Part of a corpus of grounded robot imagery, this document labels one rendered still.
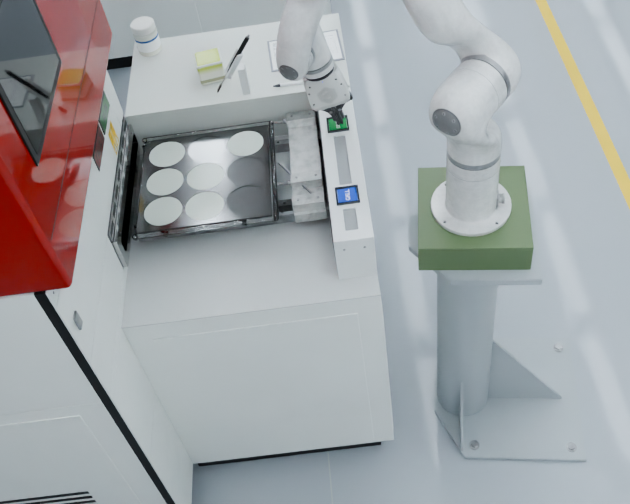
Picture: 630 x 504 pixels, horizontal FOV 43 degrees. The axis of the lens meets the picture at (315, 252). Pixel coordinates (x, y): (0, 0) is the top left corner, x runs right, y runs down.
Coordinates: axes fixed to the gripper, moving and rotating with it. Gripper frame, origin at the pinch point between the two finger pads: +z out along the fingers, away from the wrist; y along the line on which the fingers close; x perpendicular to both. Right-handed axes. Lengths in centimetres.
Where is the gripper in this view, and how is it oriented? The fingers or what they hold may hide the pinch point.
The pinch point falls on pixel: (337, 115)
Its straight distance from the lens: 209.4
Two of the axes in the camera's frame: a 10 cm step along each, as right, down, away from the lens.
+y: 9.4, -2.6, -2.0
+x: -0.7, -7.6, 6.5
